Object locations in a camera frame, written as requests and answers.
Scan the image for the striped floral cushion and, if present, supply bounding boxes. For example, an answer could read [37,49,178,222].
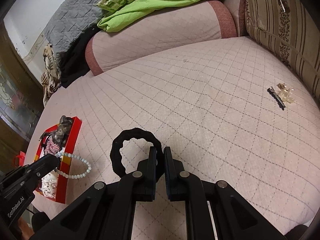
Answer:
[245,0,319,100]

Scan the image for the grey quilted blanket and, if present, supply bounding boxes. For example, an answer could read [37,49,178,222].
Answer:
[43,0,104,59]

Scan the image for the black garment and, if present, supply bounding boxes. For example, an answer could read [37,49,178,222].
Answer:
[60,24,100,88]

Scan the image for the red gift bag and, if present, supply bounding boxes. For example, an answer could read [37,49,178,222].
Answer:
[13,151,26,167]

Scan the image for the leaf print cloth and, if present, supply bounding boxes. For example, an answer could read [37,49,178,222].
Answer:
[41,43,61,106]

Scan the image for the black scrunchie hair tie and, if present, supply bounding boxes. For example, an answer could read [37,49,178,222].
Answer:
[109,127,164,178]

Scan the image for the pink bolster pillow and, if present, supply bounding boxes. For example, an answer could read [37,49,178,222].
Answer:
[85,0,237,76]

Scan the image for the rhinestone butterfly hair clip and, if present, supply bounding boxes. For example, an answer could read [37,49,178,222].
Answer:
[39,131,54,150]

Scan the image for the person's left hand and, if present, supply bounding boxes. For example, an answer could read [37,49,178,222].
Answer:
[17,217,34,240]

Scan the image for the pink plaid scrunchie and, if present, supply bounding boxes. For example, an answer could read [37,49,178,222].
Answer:
[43,135,62,155]

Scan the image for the grey organza scrunchie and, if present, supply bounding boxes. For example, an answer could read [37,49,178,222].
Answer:
[52,115,73,147]

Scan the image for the crystal black hair clip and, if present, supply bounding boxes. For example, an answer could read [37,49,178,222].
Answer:
[267,83,295,110]

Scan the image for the red white tray box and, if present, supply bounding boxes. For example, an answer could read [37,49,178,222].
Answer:
[34,116,82,204]

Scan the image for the pink quilted bedspread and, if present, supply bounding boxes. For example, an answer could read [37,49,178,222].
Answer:
[25,37,319,233]

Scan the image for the stained glass wooden door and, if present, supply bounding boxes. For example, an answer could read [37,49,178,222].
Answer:
[1,22,43,174]

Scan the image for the white cherry print scrunchie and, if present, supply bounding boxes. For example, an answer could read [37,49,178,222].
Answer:
[41,171,58,199]

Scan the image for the pale green bead bracelet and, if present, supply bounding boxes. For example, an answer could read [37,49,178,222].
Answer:
[53,151,93,180]

